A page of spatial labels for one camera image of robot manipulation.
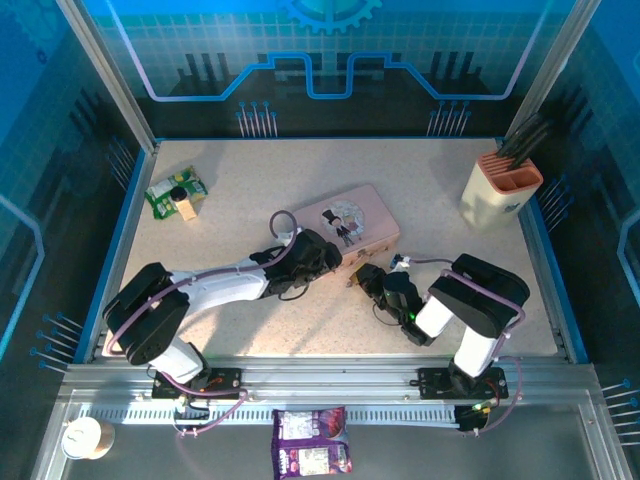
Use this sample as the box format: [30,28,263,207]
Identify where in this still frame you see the white slotted cable duct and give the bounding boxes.
[82,404,461,427]

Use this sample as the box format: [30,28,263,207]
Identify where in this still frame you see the aluminium frame post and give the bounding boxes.
[54,0,159,154]
[502,0,601,146]

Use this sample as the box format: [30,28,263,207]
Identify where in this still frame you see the glass jar with black lid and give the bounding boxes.
[168,187,199,222]

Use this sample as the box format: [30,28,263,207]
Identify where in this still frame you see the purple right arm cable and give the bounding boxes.
[405,254,526,436]

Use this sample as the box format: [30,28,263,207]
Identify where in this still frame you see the black controller board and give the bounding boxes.
[457,402,494,434]
[172,397,211,436]

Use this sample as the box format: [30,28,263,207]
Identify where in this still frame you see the paper cup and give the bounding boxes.
[60,416,116,461]

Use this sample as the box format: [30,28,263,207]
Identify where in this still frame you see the black handled knife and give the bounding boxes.
[505,142,534,171]
[509,122,554,164]
[501,112,544,156]

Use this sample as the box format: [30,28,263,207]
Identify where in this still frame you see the pink wedding cartoon tin box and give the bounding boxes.
[291,183,401,271]

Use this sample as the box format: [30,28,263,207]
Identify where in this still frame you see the cream knife block orange top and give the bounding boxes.
[458,151,545,234]

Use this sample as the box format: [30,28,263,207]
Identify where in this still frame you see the green snack packet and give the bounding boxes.
[144,166,209,221]

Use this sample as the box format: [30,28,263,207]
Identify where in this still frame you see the aluminium mounting rail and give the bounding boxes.
[57,355,601,404]

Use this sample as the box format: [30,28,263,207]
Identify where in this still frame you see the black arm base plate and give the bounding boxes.
[417,366,506,401]
[151,367,244,401]

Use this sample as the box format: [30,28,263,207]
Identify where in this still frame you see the purple snack packet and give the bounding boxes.
[271,406,353,480]

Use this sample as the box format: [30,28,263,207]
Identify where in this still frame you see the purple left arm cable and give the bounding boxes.
[107,209,301,440]

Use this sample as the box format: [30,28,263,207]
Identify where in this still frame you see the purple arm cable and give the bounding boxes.
[107,209,301,440]
[405,254,526,436]

